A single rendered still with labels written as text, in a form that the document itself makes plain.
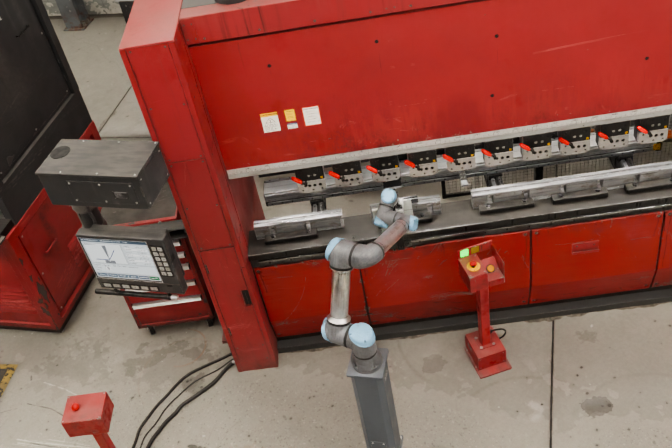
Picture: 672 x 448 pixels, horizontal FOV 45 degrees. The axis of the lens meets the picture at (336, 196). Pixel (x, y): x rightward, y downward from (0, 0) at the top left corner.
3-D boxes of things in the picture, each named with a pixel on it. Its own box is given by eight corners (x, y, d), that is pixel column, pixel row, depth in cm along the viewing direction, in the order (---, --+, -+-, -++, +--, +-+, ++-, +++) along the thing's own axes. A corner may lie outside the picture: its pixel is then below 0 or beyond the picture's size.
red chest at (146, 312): (144, 342, 529) (91, 232, 465) (154, 286, 568) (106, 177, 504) (218, 332, 526) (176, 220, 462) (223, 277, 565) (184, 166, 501)
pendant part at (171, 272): (100, 288, 393) (74, 235, 370) (111, 270, 402) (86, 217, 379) (184, 295, 381) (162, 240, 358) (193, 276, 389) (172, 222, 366)
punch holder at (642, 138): (637, 145, 423) (640, 119, 413) (632, 135, 430) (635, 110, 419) (666, 140, 422) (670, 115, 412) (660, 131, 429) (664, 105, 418)
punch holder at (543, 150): (522, 161, 427) (522, 136, 417) (519, 152, 434) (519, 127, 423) (551, 157, 426) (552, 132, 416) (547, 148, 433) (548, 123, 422)
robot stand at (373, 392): (398, 466, 434) (382, 378, 384) (366, 462, 439) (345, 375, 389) (403, 436, 447) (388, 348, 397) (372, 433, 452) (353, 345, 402)
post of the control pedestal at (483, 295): (482, 346, 471) (479, 282, 436) (478, 339, 475) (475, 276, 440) (491, 343, 471) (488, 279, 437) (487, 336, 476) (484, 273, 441)
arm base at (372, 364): (379, 375, 386) (377, 362, 380) (349, 373, 390) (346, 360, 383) (385, 350, 397) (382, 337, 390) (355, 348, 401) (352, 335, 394)
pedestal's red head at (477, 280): (470, 293, 431) (468, 270, 420) (458, 273, 444) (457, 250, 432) (505, 282, 434) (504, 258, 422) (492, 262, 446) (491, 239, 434)
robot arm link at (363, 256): (372, 257, 358) (420, 210, 395) (350, 250, 363) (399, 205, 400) (372, 279, 364) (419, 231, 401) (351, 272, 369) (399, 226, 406)
